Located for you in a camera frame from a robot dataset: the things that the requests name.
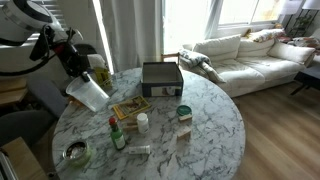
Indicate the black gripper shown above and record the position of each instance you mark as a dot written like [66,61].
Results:
[72,61]

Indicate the clear plastic cup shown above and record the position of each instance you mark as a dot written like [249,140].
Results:
[89,93]

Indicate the green bottle red cap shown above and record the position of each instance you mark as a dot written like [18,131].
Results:
[116,135]

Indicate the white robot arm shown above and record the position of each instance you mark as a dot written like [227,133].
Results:
[20,19]

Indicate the white pill bottle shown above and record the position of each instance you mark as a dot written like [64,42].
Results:
[143,124]

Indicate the white paper bag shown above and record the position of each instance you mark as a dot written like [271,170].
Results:
[98,66]

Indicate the yellow picture book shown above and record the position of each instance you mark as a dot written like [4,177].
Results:
[130,106]

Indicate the wooden blocks pile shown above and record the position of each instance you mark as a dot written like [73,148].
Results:
[130,125]

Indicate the dark blue open box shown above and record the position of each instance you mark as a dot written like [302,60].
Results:
[161,79]

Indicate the metal bowl green rim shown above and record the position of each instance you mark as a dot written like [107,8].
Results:
[77,153]

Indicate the green round lid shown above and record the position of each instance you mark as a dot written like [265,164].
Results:
[183,110]

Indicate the grey folded blanket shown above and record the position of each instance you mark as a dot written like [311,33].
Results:
[200,64]

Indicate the wooden block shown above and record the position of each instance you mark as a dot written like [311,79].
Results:
[184,133]

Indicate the cream sofa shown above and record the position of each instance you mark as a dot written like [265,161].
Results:
[248,66]

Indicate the black coffee table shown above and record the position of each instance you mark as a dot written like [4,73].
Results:
[309,77]

